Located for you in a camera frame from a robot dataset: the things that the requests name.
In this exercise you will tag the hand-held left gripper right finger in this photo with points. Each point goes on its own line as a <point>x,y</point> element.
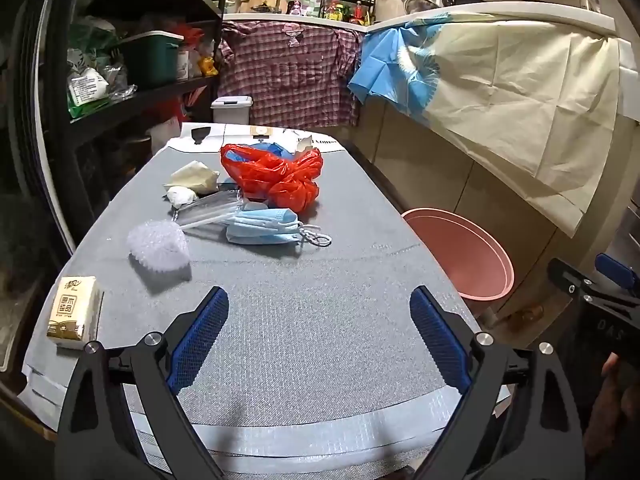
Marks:
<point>440,340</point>

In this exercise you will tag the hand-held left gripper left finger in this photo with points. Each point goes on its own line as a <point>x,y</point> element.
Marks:
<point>200,340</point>

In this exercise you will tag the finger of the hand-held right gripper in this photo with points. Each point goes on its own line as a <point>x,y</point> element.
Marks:
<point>575,285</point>
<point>617,269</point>

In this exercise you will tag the pink plastic bucket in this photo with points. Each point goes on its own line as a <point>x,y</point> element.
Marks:
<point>450,250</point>

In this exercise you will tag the clear plastic packaging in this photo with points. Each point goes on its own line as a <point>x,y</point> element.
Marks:
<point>210,210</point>

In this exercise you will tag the blue face mask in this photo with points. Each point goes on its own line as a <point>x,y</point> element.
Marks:
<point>265,225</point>

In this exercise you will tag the white paper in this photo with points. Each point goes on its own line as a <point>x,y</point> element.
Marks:
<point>180,195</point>

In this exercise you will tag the cream paper bag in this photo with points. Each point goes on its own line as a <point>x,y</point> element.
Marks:
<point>192,175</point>

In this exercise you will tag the red plastic bag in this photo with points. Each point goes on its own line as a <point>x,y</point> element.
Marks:
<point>280,180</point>

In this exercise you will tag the blue plastic shoe cover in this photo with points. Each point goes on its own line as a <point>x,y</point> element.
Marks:
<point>272,149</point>

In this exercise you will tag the white lidded trash bin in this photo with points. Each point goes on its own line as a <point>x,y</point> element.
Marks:
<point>231,110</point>

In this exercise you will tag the person's right hand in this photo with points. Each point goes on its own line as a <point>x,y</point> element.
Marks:
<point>612,390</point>

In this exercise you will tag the white folding table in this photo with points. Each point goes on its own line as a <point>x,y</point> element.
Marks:
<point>310,310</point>

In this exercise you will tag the tissue pack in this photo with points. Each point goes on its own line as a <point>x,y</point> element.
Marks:
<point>72,310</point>

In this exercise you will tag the cream and blue cloth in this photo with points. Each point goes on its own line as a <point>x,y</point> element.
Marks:
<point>500,100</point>

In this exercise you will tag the black shelf rack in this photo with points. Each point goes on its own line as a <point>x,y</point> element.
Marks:
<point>150,100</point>

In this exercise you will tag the white kitchen countertop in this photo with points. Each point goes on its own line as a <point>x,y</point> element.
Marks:
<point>525,12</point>

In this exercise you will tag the small yellow packet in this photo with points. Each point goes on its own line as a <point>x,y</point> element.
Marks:
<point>207,66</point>

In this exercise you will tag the green and white package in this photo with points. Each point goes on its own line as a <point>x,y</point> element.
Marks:
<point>87,90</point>

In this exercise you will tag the plaid shirt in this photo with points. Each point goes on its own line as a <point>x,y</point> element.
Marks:
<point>295,75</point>

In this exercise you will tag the green storage box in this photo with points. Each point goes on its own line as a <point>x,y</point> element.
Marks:
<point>150,60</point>

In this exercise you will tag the orange plastic bag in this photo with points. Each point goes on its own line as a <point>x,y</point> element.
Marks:
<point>187,34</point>

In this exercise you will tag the red sauce bottle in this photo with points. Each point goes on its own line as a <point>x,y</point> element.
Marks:
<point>357,11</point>

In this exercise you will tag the yellow sauce bottle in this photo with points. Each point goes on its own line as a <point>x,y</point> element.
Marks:
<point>340,11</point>

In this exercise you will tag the black spice rack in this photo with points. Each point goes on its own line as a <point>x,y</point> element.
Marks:
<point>325,5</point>

